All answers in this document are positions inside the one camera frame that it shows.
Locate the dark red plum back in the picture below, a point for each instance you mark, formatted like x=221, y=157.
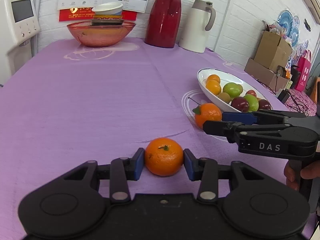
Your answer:
x=241, y=104

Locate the white water dispenser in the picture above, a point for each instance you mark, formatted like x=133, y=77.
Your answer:
x=19, y=24

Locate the dark red plum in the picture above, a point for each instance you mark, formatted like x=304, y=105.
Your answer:
x=264, y=104
x=241, y=104

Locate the blue decorative paper fans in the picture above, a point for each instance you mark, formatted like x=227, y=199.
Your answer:
x=290, y=23

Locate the dark red plum front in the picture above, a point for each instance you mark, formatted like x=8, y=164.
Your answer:
x=264, y=104

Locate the small brown longan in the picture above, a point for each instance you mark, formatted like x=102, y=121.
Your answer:
x=225, y=97

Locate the orange tangerine with stem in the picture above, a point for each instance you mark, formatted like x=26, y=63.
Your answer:
x=206, y=112

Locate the person's right hand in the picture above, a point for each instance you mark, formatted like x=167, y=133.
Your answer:
x=312, y=171

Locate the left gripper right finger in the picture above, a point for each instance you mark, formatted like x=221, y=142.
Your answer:
x=239, y=201

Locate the red tomato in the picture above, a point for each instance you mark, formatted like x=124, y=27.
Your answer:
x=251, y=92

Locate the flat cardboard box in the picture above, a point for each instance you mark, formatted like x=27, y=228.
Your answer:
x=274, y=81

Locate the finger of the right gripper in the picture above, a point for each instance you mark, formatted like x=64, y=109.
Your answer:
x=224, y=129
x=261, y=117

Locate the red thermos jug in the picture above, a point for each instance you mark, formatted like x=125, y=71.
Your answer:
x=163, y=23

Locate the white porcelain plate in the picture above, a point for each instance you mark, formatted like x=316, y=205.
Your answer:
x=225, y=78

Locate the cream thermos jug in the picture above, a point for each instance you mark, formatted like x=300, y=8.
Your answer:
x=198, y=24

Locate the brown cardboard box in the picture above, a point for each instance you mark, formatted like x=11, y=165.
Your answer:
x=273, y=51

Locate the green jujube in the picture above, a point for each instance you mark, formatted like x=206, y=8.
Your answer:
x=253, y=102
x=233, y=89

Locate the black power adapter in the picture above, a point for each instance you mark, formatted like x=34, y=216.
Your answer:
x=283, y=95

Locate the pink floral bedcover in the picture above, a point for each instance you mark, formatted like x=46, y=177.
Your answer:
x=301, y=103

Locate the pink gift bag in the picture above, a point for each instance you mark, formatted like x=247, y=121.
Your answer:
x=304, y=66

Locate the yellow-orange kumquat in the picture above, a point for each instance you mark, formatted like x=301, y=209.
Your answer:
x=214, y=87

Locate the orange kumquat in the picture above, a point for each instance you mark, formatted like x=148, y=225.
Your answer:
x=214, y=77

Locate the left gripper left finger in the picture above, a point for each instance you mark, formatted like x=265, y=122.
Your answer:
x=73, y=204

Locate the orange glass bowl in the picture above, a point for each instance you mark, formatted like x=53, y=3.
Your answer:
x=96, y=36

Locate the purple tablecloth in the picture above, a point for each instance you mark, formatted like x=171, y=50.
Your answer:
x=70, y=104

